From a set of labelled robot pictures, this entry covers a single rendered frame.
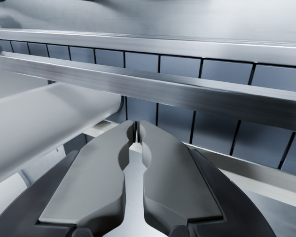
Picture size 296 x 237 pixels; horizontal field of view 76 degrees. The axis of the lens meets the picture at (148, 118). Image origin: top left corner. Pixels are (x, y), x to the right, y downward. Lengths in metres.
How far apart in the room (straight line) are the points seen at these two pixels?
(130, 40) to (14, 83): 0.15
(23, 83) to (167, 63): 0.17
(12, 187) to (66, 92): 0.39
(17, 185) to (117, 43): 0.42
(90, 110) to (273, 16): 0.18
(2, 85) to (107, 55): 0.12
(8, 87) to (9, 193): 0.31
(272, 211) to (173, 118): 0.18
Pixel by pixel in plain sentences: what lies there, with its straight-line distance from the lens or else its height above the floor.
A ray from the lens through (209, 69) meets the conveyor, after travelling 0.17.
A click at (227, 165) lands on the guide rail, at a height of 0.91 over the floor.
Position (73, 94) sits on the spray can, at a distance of 0.17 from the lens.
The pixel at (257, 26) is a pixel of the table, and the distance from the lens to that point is 0.21.
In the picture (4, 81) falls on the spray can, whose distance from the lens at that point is 0.26.
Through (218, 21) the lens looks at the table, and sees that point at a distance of 0.21.
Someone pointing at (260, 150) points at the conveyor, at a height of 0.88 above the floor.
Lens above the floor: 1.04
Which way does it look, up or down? 52 degrees down
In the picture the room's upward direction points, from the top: 130 degrees counter-clockwise
